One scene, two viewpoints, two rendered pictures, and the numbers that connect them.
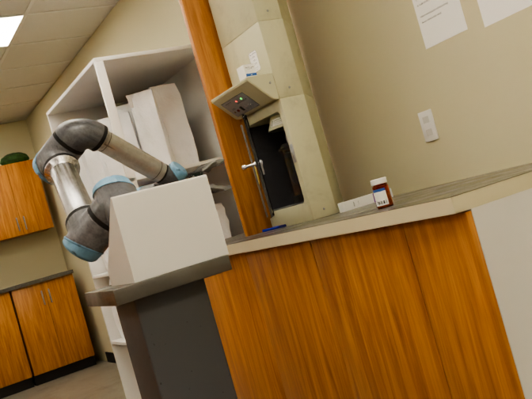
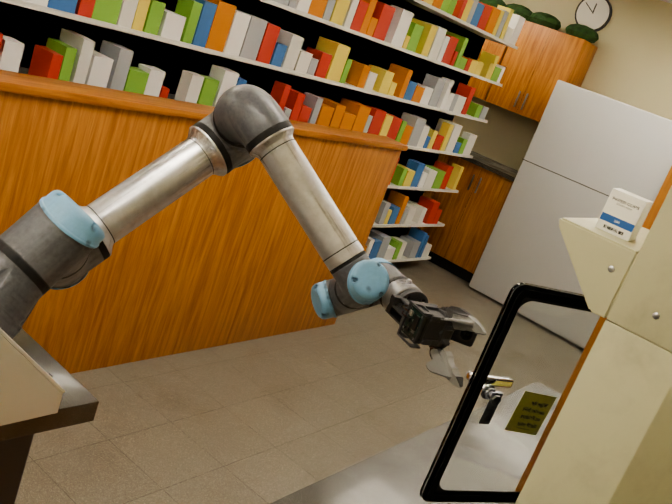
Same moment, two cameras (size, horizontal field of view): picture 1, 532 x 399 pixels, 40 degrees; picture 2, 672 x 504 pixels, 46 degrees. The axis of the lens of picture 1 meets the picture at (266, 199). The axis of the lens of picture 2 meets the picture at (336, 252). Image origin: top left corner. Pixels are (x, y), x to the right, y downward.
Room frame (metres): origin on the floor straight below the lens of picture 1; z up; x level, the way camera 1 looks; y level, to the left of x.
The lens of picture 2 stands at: (1.89, -0.88, 1.65)
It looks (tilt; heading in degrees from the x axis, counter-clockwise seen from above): 16 degrees down; 61
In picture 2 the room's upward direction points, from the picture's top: 21 degrees clockwise
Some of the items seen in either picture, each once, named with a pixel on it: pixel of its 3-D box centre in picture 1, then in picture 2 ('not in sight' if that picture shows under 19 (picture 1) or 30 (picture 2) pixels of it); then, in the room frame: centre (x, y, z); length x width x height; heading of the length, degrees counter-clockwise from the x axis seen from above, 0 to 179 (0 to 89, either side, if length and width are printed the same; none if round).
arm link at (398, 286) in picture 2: not in sight; (404, 299); (2.74, 0.34, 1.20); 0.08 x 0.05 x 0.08; 2
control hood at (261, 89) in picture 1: (243, 99); (614, 262); (2.83, -0.02, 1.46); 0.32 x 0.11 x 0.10; 30
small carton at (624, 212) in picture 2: (247, 74); (624, 214); (2.76, -0.06, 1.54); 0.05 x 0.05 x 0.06; 34
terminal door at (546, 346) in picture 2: (256, 168); (534, 402); (2.83, 0.00, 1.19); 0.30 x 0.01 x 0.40; 3
